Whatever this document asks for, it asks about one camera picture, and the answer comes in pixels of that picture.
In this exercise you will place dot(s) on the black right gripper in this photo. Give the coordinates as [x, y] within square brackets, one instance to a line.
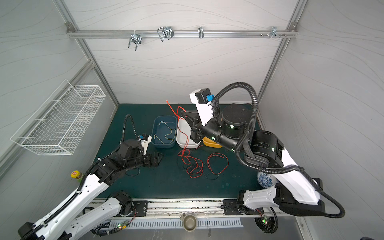
[195, 129]

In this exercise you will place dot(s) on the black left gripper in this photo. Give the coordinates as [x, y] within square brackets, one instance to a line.
[150, 164]

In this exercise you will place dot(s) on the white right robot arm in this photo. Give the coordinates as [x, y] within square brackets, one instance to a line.
[295, 193]

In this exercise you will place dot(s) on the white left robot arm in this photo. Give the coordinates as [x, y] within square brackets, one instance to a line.
[66, 221]

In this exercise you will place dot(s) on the yellow plastic bin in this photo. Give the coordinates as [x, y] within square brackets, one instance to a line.
[210, 143]

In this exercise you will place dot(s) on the white plastic bin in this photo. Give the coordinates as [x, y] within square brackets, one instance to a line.
[183, 136]

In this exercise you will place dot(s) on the blue plastic bin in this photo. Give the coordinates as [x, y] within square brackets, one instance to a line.
[164, 132]

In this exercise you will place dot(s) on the green table mat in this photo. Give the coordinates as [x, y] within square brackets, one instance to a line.
[205, 173]

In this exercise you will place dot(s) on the grey round cup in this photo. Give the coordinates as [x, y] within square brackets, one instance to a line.
[189, 222]

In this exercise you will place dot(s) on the blue patterned bowl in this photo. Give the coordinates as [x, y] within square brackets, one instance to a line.
[266, 180]

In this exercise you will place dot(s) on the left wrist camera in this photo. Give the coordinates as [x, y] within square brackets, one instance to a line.
[145, 140]

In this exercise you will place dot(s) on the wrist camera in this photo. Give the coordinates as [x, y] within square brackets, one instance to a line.
[202, 99]
[145, 140]

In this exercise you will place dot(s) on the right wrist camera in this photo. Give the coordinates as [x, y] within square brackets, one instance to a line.
[202, 99]

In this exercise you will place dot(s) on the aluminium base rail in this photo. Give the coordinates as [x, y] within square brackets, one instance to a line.
[174, 208]

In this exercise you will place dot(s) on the white wire basket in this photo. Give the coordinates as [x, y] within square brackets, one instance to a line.
[58, 125]

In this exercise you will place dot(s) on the aluminium top rail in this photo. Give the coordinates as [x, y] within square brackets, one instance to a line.
[199, 33]

